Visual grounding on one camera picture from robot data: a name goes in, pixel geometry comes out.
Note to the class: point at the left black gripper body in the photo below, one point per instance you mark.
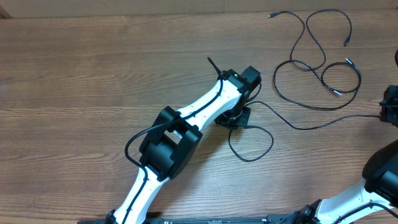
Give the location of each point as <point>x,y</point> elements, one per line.
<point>235,118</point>

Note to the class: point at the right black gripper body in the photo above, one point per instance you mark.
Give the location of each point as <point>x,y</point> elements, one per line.
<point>390,98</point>

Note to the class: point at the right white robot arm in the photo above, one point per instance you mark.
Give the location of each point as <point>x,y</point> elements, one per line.
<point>376,191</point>

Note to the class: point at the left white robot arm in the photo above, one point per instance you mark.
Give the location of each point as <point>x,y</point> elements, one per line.
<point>170,142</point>

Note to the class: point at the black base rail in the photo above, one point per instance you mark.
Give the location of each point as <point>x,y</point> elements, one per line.
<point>214,220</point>

